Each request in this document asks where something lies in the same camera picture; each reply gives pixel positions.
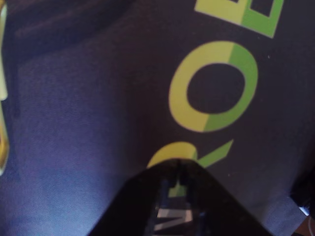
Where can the dark grey WOWROBO mat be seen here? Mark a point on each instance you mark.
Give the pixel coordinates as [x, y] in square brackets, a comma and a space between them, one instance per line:
[98, 110]

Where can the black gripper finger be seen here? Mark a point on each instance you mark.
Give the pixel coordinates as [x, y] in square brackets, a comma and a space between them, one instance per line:
[221, 211]
[128, 209]

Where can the linked yellow paper clips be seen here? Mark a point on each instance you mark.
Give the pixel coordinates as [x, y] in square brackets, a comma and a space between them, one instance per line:
[3, 73]

